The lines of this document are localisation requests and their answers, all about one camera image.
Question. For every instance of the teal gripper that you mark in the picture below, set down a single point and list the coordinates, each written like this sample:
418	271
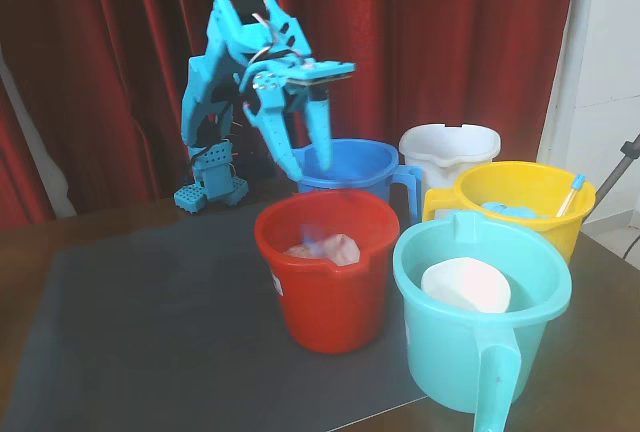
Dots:
270	100

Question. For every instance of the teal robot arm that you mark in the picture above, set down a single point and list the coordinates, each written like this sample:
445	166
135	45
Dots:
200	97

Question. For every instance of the black electronics box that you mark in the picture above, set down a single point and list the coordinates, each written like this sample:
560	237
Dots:
255	167

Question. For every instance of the blue plastic bucket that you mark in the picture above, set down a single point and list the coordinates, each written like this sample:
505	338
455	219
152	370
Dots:
365	162

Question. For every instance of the white plastic bucket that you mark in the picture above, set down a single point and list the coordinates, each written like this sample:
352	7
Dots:
440	152

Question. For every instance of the red plastic bucket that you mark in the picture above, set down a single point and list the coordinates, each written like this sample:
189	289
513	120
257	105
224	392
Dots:
330	312

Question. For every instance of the red curtain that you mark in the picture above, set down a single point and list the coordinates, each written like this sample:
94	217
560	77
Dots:
450	27

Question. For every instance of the white foam cup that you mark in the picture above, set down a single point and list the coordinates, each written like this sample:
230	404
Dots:
465	284

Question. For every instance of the dark grey table mat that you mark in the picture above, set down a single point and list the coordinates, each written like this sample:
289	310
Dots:
150	327

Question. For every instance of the teal plastic jug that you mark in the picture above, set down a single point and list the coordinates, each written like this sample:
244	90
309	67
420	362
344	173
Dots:
450	352

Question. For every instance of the clear tube with blue cap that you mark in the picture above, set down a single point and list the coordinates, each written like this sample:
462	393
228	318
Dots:
570	197

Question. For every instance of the yellow plastic jug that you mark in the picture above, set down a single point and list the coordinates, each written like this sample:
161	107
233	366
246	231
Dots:
565	237

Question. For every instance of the grey tripod leg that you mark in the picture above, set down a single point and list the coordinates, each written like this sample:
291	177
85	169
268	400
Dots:
622	164

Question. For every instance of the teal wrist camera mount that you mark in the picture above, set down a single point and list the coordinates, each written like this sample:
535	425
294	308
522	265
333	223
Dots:
325	71

